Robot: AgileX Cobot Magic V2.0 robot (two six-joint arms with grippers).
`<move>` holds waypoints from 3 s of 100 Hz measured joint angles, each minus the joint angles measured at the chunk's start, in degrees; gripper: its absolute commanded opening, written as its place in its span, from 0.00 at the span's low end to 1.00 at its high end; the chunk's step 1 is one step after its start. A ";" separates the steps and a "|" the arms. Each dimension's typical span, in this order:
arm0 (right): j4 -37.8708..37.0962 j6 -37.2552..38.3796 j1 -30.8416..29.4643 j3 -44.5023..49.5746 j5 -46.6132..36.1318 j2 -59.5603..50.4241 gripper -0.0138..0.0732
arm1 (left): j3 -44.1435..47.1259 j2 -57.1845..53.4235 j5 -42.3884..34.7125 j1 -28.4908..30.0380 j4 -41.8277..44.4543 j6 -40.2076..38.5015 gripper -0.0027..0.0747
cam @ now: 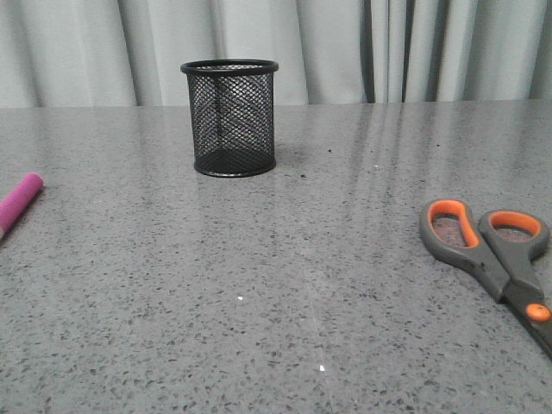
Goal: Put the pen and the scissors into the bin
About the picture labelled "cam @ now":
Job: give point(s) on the grey orange scissors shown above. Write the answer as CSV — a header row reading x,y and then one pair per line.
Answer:
x,y
497,251

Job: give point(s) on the pink marker pen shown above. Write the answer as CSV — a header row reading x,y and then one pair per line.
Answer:
x,y
18,199

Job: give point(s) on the black mesh pen holder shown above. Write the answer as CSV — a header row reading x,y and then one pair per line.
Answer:
x,y
232,120

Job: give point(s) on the grey curtain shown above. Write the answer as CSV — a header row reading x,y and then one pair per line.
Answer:
x,y
127,53

